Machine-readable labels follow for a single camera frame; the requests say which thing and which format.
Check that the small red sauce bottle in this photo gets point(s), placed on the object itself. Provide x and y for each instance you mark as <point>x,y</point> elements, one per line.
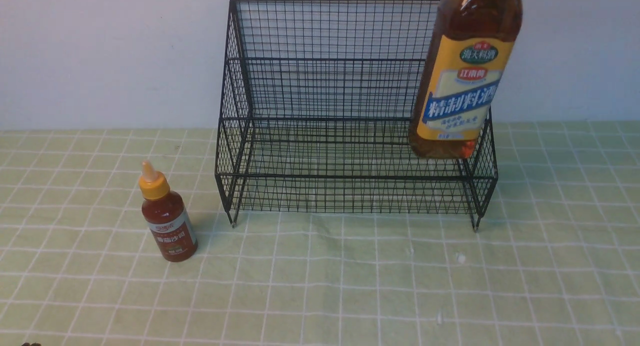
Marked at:
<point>166,215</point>

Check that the large amber cooking wine bottle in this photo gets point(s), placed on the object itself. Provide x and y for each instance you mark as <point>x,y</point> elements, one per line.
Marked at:
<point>471,45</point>

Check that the green checkered tablecloth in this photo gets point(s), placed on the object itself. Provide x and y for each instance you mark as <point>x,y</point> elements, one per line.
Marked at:
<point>556,261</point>

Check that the black wire mesh rack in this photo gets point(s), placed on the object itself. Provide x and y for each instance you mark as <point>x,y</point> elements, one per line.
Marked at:
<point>316,101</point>

